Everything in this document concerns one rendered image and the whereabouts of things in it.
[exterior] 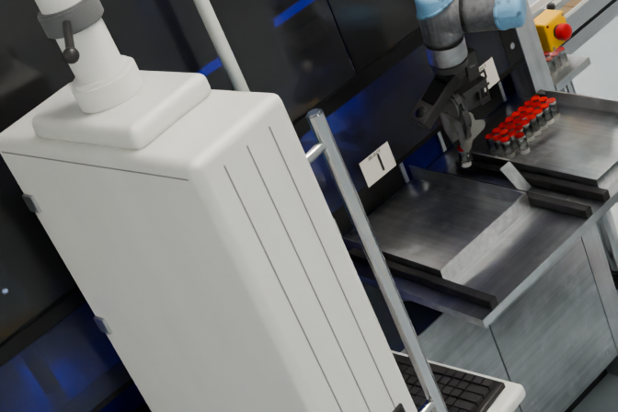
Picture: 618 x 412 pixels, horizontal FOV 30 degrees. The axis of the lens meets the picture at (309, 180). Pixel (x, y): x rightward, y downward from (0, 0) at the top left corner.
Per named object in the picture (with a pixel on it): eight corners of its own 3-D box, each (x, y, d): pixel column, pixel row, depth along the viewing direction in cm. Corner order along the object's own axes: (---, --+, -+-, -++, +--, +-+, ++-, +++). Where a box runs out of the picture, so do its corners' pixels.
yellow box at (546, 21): (529, 50, 270) (520, 23, 267) (547, 34, 273) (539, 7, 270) (554, 52, 264) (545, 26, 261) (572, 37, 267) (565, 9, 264)
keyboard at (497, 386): (296, 389, 221) (291, 380, 220) (340, 342, 229) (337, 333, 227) (463, 443, 193) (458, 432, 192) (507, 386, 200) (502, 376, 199)
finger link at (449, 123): (477, 135, 232) (472, 100, 226) (455, 151, 230) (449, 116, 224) (467, 129, 234) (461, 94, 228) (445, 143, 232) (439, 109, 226)
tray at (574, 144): (475, 165, 251) (471, 152, 250) (549, 102, 262) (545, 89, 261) (600, 194, 225) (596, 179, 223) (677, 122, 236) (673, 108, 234)
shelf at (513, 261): (320, 267, 244) (316, 259, 243) (526, 93, 274) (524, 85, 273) (486, 328, 207) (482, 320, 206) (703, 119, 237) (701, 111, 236)
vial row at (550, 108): (503, 158, 249) (497, 141, 247) (555, 114, 257) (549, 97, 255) (511, 160, 247) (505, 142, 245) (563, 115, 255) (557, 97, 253)
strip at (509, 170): (507, 192, 238) (499, 168, 235) (516, 184, 239) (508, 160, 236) (561, 204, 227) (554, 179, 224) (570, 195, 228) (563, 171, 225)
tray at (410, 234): (333, 246, 245) (327, 233, 243) (414, 177, 256) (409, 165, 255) (445, 284, 219) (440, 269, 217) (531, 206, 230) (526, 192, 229)
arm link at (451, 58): (441, 56, 211) (414, 42, 217) (446, 76, 213) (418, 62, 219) (472, 36, 213) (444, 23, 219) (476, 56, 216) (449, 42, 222)
